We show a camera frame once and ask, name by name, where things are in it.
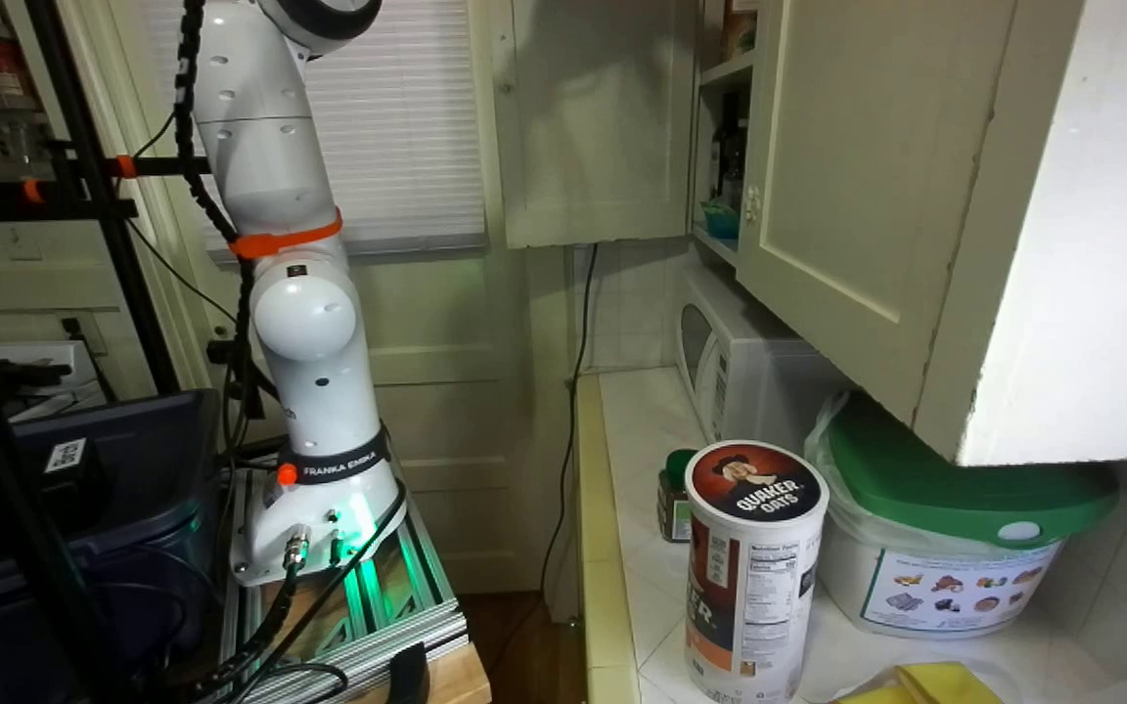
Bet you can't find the oats canister red label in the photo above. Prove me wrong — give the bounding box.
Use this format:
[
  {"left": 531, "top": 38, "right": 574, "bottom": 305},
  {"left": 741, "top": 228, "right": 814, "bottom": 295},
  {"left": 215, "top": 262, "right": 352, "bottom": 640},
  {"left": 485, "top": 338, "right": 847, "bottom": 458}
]
[{"left": 684, "top": 437, "right": 830, "bottom": 704}]

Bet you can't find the white microwave oven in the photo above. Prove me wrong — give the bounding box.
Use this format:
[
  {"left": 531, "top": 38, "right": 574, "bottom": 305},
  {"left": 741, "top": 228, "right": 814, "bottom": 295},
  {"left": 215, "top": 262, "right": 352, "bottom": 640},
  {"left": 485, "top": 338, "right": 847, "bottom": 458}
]
[{"left": 677, "top": 297, "right": 847, "bottom": 450}]

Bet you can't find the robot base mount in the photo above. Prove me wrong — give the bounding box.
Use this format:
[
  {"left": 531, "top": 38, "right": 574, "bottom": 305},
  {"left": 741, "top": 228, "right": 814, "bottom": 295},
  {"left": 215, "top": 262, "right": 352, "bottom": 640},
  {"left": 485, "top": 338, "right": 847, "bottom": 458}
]
[{"left": 222, "top": 506, "right": 469, "bottom": 704}]

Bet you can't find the black metal shelf rack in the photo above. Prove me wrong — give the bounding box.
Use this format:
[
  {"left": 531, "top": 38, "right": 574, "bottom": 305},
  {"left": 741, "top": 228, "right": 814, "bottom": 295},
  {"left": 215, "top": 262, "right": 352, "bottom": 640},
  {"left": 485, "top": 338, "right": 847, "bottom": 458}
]
[{"left": 0, "top": 0, "right": 213, "bottom": 399}]

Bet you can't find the cream wall cupboard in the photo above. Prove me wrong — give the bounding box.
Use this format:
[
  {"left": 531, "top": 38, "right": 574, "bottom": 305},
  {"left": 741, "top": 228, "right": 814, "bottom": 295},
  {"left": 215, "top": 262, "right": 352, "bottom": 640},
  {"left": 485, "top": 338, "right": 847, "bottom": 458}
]
[{"left": 737, "top": 0, "right": 1127, "bottom": 467}]

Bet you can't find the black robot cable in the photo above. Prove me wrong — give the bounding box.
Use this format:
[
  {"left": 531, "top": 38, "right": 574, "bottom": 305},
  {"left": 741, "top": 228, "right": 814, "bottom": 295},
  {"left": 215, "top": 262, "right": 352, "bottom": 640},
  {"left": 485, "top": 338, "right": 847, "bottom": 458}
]
[{"left": 169, "top": 0, "right": 283, "bottom": 434}]

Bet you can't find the white window blind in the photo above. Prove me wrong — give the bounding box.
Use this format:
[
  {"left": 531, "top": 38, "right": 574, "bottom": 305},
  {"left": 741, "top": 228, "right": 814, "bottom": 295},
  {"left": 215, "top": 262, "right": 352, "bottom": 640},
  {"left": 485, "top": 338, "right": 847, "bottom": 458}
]
[{"left": 129, "top": 0, "right": 495, "bottom": 258}]

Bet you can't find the open cupboard door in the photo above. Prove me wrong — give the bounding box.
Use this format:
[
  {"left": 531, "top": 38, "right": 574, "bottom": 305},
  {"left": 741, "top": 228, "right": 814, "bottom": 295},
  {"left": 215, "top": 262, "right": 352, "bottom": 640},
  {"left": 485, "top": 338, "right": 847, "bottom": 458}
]
[{"left": 478, "top": 0, "right": 694, "bottom": 250}]

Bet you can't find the yellow cloth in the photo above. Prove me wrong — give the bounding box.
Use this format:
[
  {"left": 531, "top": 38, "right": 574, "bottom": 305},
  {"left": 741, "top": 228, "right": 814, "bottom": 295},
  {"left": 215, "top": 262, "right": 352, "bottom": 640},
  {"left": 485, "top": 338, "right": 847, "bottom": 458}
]
[{"left": 834, "top": 662, "right": 1005, "bottom": 704}]

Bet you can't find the green lid jar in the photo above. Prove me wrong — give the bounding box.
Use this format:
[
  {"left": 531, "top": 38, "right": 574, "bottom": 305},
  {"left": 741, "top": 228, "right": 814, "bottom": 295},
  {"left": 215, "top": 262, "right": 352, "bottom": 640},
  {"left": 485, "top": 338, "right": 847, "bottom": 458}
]
[{"left": 658, "top": 450, "right": 694, "bottom": 542}]

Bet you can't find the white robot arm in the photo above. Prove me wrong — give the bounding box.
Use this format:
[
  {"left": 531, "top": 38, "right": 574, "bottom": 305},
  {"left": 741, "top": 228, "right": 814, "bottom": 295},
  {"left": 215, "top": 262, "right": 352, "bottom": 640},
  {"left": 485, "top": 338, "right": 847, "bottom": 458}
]
[{"left": 195, "top": 0, "right": 395, "bottom": 551}]

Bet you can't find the green lidded plastic container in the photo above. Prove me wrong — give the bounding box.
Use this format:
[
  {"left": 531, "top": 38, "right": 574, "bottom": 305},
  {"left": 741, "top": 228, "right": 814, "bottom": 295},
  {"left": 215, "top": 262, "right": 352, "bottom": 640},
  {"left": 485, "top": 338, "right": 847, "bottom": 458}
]
[{"left": 805, "top": 394, "right": 1121, "bottom": 637}]

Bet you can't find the black power cord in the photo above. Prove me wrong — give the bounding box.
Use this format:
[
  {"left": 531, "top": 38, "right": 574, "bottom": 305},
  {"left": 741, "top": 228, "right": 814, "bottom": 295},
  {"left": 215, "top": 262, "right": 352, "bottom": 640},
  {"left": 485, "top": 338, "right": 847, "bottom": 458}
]
[{"left": 531, "top": 242, "right": 608, "bottom": 607}]

